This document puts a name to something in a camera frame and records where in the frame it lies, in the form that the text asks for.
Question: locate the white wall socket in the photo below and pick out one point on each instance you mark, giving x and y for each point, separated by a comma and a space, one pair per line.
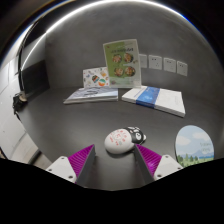
155, 62
143, 61
182, 68
169, 65

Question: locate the white panda-print computer mouse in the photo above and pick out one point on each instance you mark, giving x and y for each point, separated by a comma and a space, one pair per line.
118, 141

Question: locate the small colourful printed card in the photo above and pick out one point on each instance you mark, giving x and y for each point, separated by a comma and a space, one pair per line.
95, 78

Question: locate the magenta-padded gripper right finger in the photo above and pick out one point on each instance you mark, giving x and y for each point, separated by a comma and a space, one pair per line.
163, 165

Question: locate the white book with blue band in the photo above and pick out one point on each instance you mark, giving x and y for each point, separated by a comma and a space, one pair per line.
163, 100

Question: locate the green food-print leaflet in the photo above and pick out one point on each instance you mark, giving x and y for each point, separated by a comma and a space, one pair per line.
121, 63

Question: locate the grey thin magazine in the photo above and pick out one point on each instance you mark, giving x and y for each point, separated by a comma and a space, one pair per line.
93, 94

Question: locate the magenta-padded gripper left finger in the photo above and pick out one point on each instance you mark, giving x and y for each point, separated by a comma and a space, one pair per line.
63, 166

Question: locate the round landscape-print mouse pad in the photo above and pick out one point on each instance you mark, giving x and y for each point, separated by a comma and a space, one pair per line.
193, 145

